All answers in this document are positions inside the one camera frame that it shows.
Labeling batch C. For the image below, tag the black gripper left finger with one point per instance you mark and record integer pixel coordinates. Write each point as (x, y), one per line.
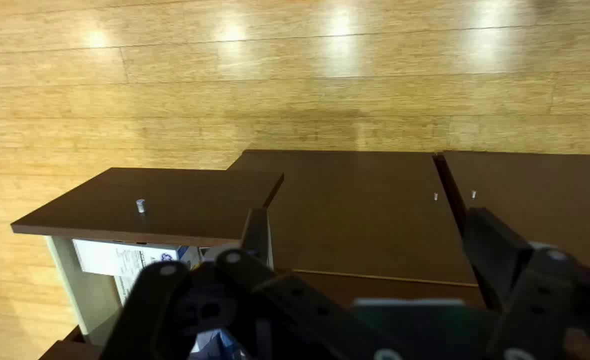
(194, 313)

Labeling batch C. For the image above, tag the white printed paper sheet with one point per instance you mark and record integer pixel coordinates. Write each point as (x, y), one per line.
(107, 256)

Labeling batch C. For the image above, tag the small silver drawer knob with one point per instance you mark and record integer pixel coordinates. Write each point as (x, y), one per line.
(140, 204)

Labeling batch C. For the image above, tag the dark brown wooden cabinet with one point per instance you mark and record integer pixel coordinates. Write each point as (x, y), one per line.
(360, 212)

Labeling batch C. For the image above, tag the small silver door knob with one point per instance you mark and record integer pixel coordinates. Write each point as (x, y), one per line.
(434, 196)
(474, 195)

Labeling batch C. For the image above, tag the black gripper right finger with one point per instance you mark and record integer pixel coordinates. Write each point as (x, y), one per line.
(546, 301)

